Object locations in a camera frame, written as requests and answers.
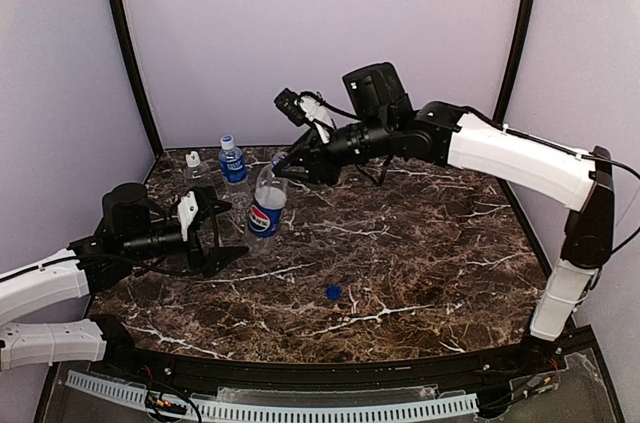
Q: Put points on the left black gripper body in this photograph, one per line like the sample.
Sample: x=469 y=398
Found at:
x=195 y=241

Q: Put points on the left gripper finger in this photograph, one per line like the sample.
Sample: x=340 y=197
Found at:
x=218 y=258
x=211 y=203

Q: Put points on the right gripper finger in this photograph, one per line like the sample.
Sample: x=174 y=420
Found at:
x=295 y=156
x=295 y=175

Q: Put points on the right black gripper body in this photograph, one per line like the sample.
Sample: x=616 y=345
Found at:
x=317 y=163

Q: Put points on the clear bottle white cap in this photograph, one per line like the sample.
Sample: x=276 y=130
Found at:
x=197 y=173

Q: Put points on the Pepsi bottle blue label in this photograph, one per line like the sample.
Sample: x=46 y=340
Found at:
x=269 y=201

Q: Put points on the blue bottle cap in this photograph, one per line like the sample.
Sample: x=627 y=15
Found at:
x=333 y=292

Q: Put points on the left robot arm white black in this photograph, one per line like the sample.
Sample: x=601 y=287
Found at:
x=134 y=233

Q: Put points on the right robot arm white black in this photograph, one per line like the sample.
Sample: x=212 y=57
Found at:
x=447 y=135

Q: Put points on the Pocari Sweat bottle blue label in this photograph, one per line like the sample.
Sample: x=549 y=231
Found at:
x=234 y=172

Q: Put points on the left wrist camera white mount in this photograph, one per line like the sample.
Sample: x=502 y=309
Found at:
x=187 y=210

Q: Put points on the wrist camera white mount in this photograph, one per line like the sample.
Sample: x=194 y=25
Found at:
x=306 y=109
x=187 y=210

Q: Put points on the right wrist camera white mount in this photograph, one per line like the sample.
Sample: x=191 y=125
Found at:
x=306 y=109

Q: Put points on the black front table rail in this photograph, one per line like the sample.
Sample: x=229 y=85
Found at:
x=483 y=371

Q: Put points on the right black frame post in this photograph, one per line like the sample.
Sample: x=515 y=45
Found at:
x=512 y=65

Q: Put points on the black frame post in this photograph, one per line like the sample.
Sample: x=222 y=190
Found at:
x=512 y=65
x=134 y=76

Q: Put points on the left black frame post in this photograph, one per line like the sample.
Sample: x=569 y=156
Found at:
x=134 y=76

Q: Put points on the white slotted cable duct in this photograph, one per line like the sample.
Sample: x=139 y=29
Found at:
x=414 y=404

